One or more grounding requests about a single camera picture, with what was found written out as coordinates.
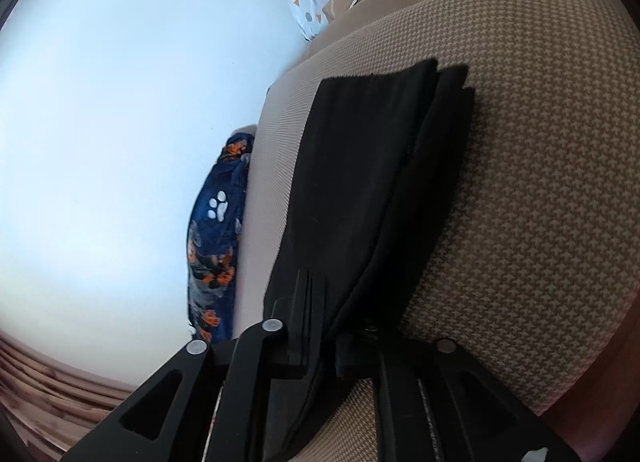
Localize black pants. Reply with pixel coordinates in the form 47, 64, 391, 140
260, 58, 476, 462

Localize blue patterned pillow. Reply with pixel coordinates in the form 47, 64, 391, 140
185, 125, 258, 343

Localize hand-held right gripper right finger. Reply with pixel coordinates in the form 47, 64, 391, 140
334, 327, 583, 462

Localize beige woven bed cover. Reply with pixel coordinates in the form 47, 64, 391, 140
232, 0, 640, 462

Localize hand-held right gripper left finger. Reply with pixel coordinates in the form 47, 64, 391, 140
62, 269, 328, 462

